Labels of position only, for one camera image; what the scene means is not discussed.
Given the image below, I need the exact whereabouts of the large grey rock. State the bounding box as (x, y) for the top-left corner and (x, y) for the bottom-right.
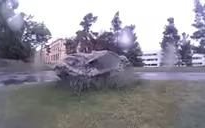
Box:
(53, 49), (131, 84)

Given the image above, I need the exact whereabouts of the group of dark trees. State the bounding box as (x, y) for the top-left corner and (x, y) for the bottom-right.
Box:
(63, 10), (144, 67)

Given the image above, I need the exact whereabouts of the grass strip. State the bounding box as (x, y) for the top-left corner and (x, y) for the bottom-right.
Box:
(131, 65), (205, 74)

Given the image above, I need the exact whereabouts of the pink building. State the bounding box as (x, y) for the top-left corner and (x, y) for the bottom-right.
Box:
(39, 37), (68, 65)

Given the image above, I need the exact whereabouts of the grass lawn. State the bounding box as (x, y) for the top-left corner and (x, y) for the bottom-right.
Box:
(0, 78), (205, 128)

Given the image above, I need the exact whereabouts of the large leafy tree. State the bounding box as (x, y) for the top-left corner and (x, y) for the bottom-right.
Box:
(0, 0), (53, 64)

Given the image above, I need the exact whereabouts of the grey asphalt road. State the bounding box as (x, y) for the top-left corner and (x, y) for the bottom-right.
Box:
(0, 69), (205, 89)

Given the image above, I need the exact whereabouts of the white building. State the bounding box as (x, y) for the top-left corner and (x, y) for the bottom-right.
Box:
(139, 49), (205, 68)

